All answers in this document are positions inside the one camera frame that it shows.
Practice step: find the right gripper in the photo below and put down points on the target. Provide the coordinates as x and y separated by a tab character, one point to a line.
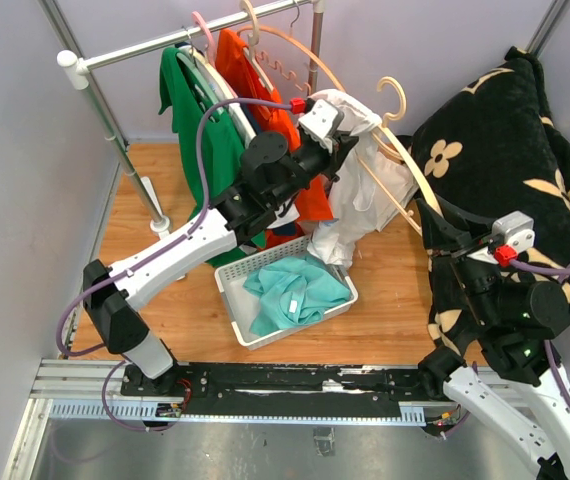
439	233

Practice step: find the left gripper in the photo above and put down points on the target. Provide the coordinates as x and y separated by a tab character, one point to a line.
344	144

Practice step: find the cream hanger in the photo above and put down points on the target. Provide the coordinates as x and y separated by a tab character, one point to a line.
393	150

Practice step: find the white and pink shirt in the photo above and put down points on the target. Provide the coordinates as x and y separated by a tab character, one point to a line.
351	198

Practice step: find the orange t shirt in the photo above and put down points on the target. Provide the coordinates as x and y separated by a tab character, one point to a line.
235	68

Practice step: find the beige hanger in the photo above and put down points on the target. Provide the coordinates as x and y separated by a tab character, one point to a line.
252	42

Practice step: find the teal t shirt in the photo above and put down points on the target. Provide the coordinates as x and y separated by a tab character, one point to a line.
293	292

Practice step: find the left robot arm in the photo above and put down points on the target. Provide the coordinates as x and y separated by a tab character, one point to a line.
270	176

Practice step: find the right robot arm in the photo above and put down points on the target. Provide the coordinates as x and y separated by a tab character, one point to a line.
502	368

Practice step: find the white and navy shirt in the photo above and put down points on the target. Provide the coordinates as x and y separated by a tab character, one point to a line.
284	225

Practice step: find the green t shirt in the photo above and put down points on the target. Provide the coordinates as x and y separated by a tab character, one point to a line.
217	165

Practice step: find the pink hanger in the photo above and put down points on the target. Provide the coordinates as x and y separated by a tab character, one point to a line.
205	35

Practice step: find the green hanger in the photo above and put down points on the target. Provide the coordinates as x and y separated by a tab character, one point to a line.
198	85

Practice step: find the black floral blanket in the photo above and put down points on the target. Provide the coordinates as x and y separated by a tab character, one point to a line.
493	149

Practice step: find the metal clothes rack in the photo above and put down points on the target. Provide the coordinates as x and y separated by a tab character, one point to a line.
129	89

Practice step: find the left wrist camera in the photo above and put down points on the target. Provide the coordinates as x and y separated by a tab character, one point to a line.
318	119

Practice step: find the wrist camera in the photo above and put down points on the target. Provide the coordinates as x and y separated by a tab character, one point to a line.
318	119
509	236

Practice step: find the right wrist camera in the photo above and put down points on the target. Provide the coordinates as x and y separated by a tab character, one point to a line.
509	236

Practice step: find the aluminium frame post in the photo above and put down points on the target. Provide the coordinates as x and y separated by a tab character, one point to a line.
550	21

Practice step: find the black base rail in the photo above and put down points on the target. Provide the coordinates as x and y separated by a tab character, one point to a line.
282	390

